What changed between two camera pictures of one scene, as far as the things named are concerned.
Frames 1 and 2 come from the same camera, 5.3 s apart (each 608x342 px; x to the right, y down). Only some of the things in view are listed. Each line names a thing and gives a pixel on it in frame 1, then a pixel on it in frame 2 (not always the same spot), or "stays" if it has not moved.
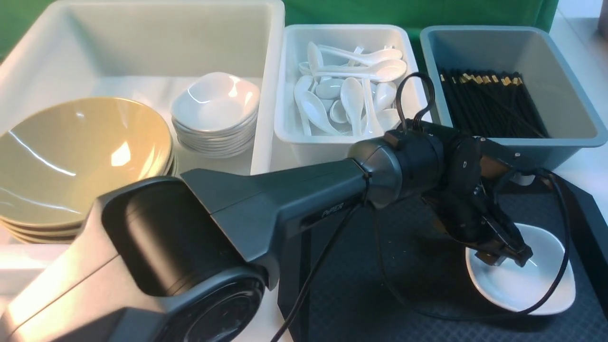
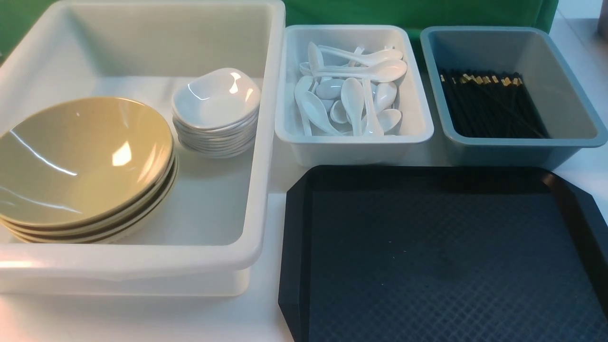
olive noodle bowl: x=55 y=164 stays
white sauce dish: x=516 y=289 → x=217 y=99
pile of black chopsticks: x=492 y=104 stays
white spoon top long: x=370 y=58 stays
